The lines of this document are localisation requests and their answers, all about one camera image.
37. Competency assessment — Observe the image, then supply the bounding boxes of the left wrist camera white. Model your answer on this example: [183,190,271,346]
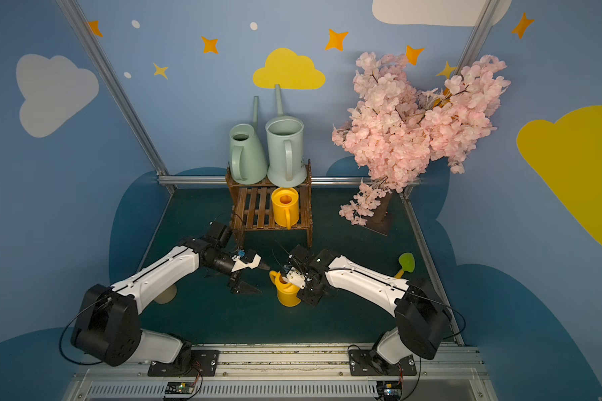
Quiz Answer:
[231,250,262,272]

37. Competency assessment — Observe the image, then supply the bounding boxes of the mint green watering can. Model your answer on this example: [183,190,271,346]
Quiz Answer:
[228,96,268,185]

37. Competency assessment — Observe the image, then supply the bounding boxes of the pink cherry blossom tree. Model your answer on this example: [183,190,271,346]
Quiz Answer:
[332,53,511,226]

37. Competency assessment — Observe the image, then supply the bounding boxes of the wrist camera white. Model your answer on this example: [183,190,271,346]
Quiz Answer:
[231,250,262,272]
[285,267,306,289]

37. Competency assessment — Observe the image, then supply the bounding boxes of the left circuit board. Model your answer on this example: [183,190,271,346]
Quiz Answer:
[164,381,197,399]

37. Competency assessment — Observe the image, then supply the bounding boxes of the yellow watering can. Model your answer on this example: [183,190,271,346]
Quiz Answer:
[269,271,301,307]
[271,188,300,230]

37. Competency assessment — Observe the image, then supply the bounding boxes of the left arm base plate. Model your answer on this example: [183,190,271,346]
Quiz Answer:
[147,349,219,377]

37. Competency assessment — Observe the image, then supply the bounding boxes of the green round object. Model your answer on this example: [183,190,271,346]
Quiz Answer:
[394,252,416,279]

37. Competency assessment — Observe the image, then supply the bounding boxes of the aluminium back rail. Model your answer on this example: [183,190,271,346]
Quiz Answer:
[157,175,373,188]

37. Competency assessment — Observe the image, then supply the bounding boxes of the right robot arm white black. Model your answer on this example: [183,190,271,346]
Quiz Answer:
[286,246,453,365]

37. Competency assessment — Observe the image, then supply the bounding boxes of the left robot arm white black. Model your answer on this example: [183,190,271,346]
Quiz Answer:
[70,222,269,377]

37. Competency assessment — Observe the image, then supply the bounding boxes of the aluminium front rail frame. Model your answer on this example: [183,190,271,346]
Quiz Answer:
[64,343,498,400]

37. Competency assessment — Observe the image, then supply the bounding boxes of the white flower potted plant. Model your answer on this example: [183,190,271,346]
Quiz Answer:
[153,284,177,305]

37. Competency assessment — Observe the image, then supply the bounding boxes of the right circuit board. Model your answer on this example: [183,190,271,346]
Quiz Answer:
[376,381,403,401]

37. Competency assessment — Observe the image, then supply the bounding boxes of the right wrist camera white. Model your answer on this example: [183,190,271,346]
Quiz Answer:
[285,267,306,289]

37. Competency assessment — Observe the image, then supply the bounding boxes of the large pale blue watering can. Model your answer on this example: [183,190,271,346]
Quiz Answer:
[265,85,308,188]

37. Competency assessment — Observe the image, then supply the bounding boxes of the circuit board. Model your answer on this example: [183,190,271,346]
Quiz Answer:
[164,381,197,399]
[376,381,403,401]

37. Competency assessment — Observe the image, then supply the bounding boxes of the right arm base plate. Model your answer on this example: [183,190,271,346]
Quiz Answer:
[347,348,417,377]

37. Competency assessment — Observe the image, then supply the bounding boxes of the brown wooden slatted shelf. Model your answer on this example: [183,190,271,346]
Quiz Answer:
[225,160,313,247]

